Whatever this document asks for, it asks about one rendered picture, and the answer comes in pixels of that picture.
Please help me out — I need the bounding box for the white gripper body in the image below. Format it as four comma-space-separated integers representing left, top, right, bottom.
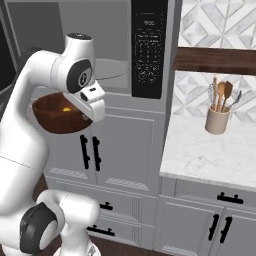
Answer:
63, 91, 107, 123

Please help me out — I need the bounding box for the brown wooden bowl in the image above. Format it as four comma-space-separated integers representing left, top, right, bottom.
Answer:
31, 92, 94, 135

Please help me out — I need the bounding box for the grey cupboard door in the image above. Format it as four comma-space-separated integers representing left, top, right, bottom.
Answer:
213, 207, 256, 256
159, 199, 225, 256
95, 113, 157, 194
43, 128, 98, 185

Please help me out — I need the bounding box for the glass microwave turntable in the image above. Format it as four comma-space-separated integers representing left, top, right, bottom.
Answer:
94, 58, 130, 81

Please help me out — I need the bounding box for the grey microwave with black panel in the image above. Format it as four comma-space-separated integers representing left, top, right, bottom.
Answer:
0, 0, 170, 100

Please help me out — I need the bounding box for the black microwave door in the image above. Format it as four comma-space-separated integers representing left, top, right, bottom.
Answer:
0, 13, 42, 113

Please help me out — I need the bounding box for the grey drawer front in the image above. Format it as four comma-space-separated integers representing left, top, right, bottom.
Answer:
44, 178, 158, 221
85, 213, 156, 249
174, 179, 256, 214

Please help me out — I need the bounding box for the metal whisk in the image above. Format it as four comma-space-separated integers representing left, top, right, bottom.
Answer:
207, 83, 217, 108

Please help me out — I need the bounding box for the thin wooden stick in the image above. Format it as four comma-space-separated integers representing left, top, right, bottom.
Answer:
212, 76, 218, 111

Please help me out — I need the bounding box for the beige utensil pot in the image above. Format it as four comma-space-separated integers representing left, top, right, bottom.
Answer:
204, 105, 232, 136

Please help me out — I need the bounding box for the wooden spoon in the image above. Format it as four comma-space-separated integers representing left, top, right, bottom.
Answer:
216, 81, 227, 113

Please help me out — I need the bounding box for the dark wooden shelf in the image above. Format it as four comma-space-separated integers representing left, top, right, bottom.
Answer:
172, 46, 256, 77

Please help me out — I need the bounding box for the wooden spatula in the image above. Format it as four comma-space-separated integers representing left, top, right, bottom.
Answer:
221, 80, 234, 113

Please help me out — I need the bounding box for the black cupboard door handle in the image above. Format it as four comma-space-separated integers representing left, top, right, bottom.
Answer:
91, 136, 102, 172
219, 216, 233, 244
79, 134, 91, 170
208, 213, 220, 241

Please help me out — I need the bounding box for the black drawer handle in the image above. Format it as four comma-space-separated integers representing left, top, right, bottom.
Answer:
216, 191, 245, 205
98, 201, 114, 211
86, 225, 116, 237

